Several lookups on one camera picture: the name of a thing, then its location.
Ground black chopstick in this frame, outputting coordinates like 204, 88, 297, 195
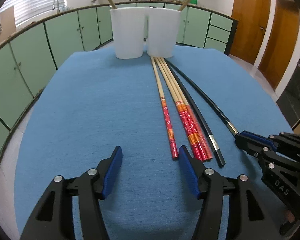
166, 60, 240, 137
164, 59, 226, 168

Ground red bamboo chopstick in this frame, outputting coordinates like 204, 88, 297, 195
151, 57, 178, 160
159, 57, 212, 160
156, 57, 209, 162
154, 57, 203, 162

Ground white right utensil cup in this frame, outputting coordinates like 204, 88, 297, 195
146, 7, 181, 58

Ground white utensil cup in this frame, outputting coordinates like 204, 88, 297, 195
110, 7, 146, 60
146, 7, 181, 58

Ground blue table cloth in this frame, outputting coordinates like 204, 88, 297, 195
14, 46, 292, 239

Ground dark glass cabinet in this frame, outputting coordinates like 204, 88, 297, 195
276, 58, 300, 129

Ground white left utensil cup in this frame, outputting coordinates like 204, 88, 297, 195
110, 7, 146, 60

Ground chrome sink faucet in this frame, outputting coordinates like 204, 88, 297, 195
52, 0, 61, 14

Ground wooden door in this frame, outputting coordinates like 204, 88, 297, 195
230, 0, 271, 64
258, 0, 300, 89

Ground cardboard board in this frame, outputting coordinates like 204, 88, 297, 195
0, 6, 16, 44

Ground green lower kitchen cabinets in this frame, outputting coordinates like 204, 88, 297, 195
0, 5, 238, 158

